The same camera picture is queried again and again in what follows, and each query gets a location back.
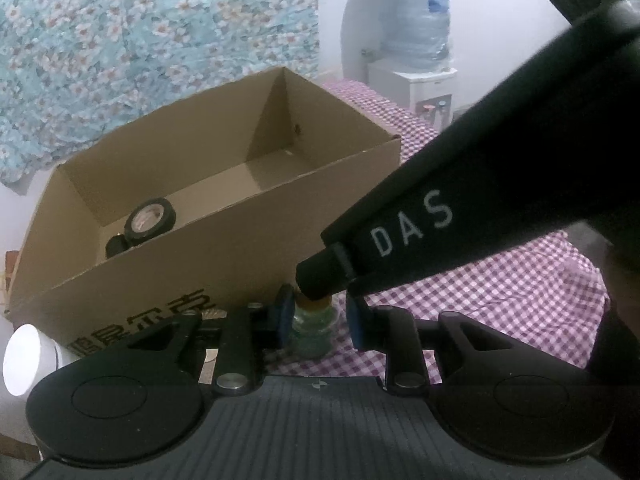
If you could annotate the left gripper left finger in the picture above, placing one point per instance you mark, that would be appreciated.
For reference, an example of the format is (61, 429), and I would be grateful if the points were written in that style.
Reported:
(285, 306)

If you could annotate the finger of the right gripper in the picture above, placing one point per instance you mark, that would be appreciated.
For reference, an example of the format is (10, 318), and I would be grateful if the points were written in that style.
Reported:
(325, 273)

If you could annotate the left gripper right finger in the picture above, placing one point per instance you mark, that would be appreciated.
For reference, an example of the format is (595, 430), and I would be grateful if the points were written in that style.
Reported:
(356, 310)

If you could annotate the green glass dropper bottle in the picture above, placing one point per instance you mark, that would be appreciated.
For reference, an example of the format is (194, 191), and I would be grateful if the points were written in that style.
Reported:
(313, 328)

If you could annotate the black tape roll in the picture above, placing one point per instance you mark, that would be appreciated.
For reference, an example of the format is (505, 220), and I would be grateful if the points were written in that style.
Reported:
(149, 220)

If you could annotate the small black oval case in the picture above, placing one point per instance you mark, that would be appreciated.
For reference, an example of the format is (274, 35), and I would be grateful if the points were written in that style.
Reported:
(116, 245)

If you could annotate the white cylindrical jar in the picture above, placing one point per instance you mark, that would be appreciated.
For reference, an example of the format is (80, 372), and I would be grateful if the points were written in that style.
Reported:
(29, 357)

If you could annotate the brown cardboard box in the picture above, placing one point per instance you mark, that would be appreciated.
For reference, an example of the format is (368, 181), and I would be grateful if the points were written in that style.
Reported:
(255, 170)

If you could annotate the white water dispenser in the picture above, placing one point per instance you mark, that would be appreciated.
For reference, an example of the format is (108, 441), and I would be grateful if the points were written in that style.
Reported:
(429, 95)

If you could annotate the blue water jug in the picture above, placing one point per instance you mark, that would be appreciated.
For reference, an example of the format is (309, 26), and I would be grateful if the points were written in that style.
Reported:
(416, 34)

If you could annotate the floral teal curtain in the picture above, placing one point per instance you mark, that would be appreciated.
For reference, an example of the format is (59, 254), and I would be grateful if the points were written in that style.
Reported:
(74, 70)

